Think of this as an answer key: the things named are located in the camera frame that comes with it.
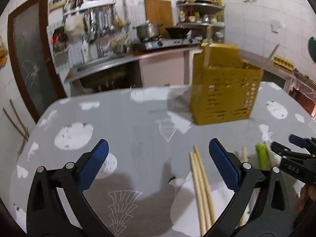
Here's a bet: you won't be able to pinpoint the steel corner shelf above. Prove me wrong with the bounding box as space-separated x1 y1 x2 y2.
176 1 226 30

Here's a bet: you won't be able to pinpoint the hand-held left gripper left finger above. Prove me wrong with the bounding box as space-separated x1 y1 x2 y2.
26 139 114 237

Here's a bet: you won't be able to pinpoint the white hanging cloth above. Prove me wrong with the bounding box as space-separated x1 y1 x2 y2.
65 15 83 34

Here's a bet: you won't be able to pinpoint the steel kitchen sink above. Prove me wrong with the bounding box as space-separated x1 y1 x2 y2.
73 54 129 71

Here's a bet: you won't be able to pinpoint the yellow perforated utensil holder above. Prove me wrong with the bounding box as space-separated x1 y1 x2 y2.
189 42 264 126

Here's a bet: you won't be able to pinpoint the green round wall plaque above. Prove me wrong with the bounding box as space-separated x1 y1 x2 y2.
307 37 316 63

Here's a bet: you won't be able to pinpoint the wall basket with red bag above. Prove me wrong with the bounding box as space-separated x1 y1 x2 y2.
51 27 68 53

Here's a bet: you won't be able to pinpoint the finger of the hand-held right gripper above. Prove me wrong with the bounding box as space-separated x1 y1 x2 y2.
289 134 316 155
270 141 316 163

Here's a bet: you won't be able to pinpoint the steel wall utensil rack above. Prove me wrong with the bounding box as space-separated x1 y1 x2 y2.
63 1 116 14

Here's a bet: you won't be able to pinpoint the yellow wall meter box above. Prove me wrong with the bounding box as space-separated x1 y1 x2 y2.
49 0 65 10

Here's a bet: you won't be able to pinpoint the black wok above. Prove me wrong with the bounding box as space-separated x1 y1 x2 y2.
164 27 193 38

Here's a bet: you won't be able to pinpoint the yellow egg carton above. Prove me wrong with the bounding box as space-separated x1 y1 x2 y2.
273 55 295 71

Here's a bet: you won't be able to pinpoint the row of hanging kitchen utensils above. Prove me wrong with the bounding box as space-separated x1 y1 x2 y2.
81 7 124 42

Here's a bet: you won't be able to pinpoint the green handled utensil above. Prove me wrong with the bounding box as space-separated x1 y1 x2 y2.
255 143 269 171

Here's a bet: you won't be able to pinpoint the steel gas stove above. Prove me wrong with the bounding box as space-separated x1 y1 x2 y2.
132 38 204 51

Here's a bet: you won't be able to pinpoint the thin wooden sticks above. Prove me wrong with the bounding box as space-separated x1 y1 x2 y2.
2 99 30 141

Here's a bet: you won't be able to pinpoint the person's right hand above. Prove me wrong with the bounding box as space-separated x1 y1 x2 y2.
299 185 312 214

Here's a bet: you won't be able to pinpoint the brown framed glass door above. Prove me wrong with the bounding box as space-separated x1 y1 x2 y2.
7 0 68 124

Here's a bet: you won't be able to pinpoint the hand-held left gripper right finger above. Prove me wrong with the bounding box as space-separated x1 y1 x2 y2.
205 138 293 237

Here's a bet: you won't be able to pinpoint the steel cooking pot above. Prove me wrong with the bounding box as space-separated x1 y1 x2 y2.
134 23 163 40

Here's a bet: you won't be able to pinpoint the rectangular wooden cutting board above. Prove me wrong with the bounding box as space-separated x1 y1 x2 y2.
144 0 173 29

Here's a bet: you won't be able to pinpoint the grey patterned tablecloth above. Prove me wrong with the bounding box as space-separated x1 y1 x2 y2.
10 81 316 237

